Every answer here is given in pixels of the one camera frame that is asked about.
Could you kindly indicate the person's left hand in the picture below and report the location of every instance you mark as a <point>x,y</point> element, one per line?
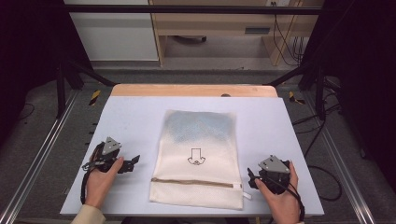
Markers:
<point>99,186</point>

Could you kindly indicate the black curtain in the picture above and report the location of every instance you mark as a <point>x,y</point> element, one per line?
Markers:
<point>364,62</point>
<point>28,46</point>

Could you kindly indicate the cream mesh laundry bag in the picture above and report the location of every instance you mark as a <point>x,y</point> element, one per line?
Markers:
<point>196,140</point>

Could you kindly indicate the light wooden desk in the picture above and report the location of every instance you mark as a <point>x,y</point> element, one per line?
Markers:
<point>211,21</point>

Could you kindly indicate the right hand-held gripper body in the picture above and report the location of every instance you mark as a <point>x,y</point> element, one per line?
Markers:
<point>274,165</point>

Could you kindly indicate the yellow black tape piece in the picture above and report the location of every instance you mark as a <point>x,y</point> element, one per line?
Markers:
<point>95,97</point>
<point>292,97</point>

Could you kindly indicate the black horizontal bar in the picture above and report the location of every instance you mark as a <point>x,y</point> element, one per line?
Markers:
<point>186,9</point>

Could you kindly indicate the person's right hand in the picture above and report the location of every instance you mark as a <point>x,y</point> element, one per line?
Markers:
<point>283,205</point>

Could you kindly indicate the white cabinet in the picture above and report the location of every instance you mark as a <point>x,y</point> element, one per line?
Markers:
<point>115,37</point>

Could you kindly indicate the white table mat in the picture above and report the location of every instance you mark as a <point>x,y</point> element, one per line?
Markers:
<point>130,124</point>

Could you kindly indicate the wooden table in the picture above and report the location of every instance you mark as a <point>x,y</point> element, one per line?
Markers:
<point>186,90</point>

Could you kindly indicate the black metal stand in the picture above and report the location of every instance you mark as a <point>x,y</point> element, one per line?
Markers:
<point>60,93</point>
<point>320,93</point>

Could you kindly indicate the aluminium floor rail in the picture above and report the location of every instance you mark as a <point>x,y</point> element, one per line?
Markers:
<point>40,155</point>
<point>339,161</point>

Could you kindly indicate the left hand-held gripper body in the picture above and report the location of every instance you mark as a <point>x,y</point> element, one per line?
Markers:
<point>110,145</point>

